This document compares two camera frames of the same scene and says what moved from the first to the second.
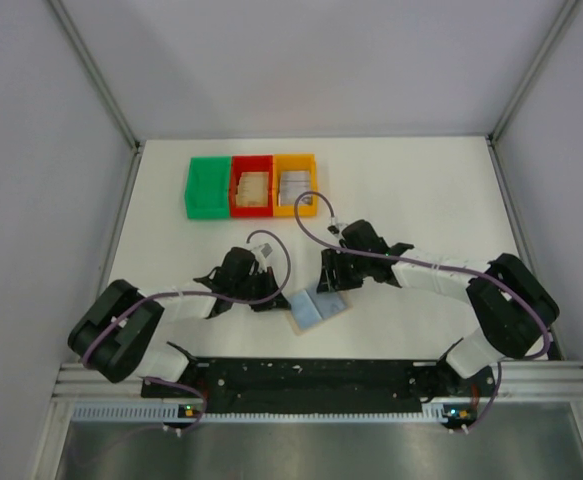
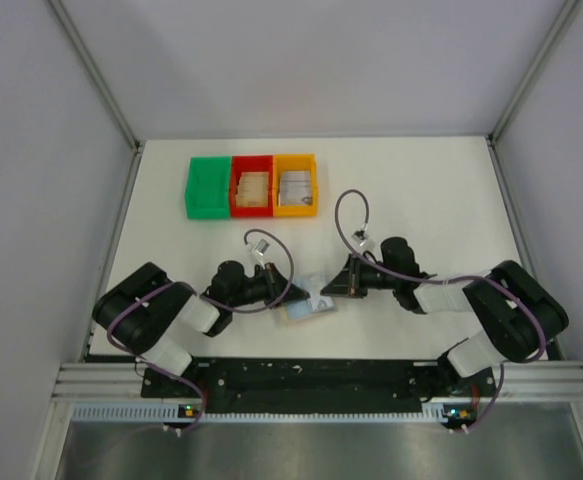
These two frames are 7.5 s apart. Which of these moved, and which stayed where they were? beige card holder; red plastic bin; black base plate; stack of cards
Moved: beige card holder
Stayed: stack of cards; black base plate; red plastic bin
